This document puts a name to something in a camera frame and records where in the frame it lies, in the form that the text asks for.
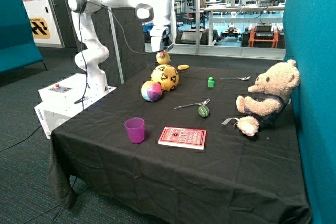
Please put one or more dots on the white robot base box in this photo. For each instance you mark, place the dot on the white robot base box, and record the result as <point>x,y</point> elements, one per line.
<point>64,99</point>

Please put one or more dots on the green toy pepper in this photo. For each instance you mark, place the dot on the green toy pepper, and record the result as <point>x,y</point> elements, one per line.
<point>203,111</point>

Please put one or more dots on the multicolour soft ball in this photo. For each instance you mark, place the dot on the multicolour soft ball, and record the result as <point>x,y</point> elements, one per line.
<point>151,91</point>

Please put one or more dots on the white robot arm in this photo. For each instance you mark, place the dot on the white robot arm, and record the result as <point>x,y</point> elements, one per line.
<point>156,11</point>

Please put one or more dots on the orange black cart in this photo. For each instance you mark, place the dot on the orange black cart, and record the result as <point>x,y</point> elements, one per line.
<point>264,35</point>

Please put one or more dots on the teal partition panel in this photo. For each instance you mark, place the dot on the teal partition panel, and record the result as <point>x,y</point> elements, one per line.
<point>310,41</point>

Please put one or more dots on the white lab table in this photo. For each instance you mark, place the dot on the white lab table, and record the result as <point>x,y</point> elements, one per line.
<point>228,23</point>

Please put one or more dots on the yellow black sign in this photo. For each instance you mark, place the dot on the yellow black sign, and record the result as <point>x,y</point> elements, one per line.
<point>40,28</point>

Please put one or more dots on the green toy block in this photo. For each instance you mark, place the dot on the green toy block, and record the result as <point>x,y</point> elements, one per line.
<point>210,82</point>

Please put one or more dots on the silver fork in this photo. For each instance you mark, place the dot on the silver fork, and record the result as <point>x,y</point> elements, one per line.
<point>200,104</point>

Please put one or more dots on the silver spoon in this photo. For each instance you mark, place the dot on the silver spoon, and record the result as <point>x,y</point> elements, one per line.
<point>238,78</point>

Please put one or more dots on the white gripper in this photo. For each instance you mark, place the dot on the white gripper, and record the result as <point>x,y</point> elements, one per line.
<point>160,40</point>

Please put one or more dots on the yellow black soccer ball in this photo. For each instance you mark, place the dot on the yellow black soccer ball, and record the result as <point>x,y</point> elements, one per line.
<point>166,76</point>

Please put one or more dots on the purple plastic cup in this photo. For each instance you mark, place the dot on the purple plastic cup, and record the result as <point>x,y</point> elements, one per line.
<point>135,128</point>

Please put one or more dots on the teal sofa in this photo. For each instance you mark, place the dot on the teal sofa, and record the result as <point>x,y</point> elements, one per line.
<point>18,48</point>

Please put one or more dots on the red book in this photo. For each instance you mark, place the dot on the red book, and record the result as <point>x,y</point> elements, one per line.
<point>182,137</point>

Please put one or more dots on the beige teddy bear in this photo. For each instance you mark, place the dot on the beige teddy bear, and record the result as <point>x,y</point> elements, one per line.
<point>275,86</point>

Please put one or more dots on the black tablecloth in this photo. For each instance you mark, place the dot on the black tablecloth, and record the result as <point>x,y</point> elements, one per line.
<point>234,179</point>

